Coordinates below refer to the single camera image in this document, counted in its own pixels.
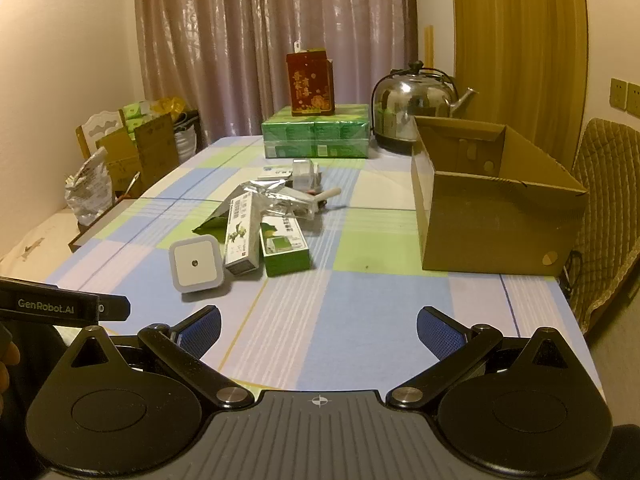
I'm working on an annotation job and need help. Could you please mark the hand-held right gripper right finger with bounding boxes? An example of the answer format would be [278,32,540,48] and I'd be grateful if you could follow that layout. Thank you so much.
[385,305,577,411]

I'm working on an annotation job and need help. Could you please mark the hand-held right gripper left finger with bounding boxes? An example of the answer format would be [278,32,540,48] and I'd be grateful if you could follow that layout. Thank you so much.
[69,305,256,411]

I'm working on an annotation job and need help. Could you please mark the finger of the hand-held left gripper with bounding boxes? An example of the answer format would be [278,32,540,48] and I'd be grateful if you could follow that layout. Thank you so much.
[97,296,132,323]

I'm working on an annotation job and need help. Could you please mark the white square night light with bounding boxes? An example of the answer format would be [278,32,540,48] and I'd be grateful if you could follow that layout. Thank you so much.
[169,236,227,295]

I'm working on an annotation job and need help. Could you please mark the long white green box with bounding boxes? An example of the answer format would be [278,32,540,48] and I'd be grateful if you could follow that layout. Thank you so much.
[223,191,266,277]

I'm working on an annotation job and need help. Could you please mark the green pouch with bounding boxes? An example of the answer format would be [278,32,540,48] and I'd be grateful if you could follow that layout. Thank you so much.
[192,212,231,243]

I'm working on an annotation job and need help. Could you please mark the green carton box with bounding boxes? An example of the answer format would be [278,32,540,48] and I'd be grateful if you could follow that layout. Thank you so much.
[259,216,312,277]

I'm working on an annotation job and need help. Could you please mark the brown cardboard box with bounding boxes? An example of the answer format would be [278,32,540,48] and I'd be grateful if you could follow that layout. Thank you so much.
[410,115,590,277]

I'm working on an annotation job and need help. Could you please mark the silver foil bag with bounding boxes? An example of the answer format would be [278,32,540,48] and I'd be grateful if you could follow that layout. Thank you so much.
[220,180,321,221]

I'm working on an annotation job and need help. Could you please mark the white plastic tool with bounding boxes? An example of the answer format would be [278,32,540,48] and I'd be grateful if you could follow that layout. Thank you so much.
[305,187,342,218]

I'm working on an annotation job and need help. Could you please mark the white cube adapter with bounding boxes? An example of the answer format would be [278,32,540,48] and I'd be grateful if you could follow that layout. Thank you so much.
[291,159,323,191]

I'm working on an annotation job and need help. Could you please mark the person's left hand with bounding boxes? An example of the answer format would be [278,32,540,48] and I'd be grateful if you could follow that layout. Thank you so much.
[0,345,21,396]

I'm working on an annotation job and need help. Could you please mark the checked tablecloth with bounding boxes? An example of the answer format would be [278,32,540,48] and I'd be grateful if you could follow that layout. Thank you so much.
[47,135,606,406]

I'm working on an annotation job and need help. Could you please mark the white plastic bag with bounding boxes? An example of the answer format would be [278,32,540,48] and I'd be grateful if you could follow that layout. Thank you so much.
[64,147,112,226]

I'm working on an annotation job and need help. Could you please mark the open cardboard carton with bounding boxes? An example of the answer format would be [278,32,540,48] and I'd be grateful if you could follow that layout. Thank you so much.
[95,112,180,196]

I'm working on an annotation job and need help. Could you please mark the white carved chair back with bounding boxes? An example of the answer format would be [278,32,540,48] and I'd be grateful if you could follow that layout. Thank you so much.
[80,109,126,150]

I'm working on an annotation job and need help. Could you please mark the green boxes in carton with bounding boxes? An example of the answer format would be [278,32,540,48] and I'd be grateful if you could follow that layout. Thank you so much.
[122,101,161,133]

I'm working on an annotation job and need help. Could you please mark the yellow plastic bag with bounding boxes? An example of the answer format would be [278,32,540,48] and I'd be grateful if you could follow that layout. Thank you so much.
[150,96,187,121]

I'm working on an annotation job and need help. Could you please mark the chair with quilted cover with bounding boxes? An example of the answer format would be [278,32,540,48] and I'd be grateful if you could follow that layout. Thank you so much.
[565,117,640,333]

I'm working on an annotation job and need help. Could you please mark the green tissue pack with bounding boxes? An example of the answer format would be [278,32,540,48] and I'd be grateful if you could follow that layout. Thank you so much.
[261,104,373,159]

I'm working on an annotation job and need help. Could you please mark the steel kettle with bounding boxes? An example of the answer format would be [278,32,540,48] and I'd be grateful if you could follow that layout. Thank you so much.
[371,60,478,153]

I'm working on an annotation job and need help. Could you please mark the red gift box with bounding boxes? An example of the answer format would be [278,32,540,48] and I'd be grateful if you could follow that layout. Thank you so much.
[286,47,335,117]

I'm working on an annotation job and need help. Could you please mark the pink curtain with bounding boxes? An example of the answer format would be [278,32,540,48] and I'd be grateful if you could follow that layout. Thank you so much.
[132,0,418,141]

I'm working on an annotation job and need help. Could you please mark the wooden door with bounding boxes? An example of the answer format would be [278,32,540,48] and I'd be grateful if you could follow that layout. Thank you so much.
[450,0,588,171]

